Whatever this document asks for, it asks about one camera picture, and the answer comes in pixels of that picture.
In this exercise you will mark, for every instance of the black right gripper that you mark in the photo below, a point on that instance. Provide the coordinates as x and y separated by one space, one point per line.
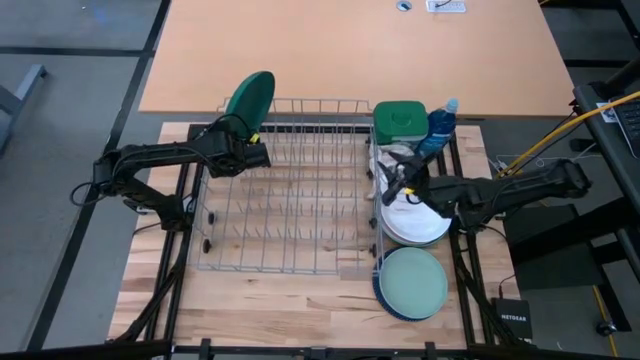
427 187

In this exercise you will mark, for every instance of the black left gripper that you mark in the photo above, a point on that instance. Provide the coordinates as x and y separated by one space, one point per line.
245 155

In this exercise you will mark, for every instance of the white striped dish towel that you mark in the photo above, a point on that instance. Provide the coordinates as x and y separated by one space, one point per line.
380 167

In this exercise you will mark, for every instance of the white plate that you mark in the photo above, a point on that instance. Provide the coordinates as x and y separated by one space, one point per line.
420 225

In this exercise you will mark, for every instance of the dark green plate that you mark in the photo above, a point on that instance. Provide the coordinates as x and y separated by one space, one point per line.
252 102

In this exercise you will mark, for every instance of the pale mint plate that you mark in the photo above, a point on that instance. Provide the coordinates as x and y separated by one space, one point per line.
412 282

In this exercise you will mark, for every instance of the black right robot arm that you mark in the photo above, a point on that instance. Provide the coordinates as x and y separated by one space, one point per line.
525 187

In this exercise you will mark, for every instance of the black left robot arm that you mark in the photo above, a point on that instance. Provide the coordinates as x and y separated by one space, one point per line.
160 152

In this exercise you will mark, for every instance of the green wipes container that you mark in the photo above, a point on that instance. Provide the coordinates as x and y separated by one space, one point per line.
400 120

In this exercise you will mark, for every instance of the blue dish soap bottle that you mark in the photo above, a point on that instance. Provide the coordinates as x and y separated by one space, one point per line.
440 127

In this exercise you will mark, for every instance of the blue patterned plate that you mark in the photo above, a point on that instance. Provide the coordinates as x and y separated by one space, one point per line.
376 295

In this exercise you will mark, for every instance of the light wooden desk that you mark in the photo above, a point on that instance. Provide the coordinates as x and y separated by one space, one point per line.
300 40

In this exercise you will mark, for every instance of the white desk power outlet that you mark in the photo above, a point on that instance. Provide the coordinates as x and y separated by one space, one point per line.
445 6

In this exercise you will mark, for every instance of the black Netgear box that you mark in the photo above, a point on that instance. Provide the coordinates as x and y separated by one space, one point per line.
512 320

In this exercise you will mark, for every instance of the black power adapter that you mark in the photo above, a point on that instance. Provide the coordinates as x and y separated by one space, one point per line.
582 145

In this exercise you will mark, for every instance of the black side desk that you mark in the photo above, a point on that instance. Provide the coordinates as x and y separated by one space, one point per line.
600 150

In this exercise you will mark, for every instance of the white card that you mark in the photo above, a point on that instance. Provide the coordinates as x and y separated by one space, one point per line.
606 112

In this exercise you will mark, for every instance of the grey bench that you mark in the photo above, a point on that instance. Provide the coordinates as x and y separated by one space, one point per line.
20 100

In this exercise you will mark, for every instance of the black keyboard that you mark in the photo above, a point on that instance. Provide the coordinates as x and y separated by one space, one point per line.
630 127

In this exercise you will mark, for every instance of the black aluminium table frame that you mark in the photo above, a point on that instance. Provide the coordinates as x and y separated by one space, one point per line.
300 354

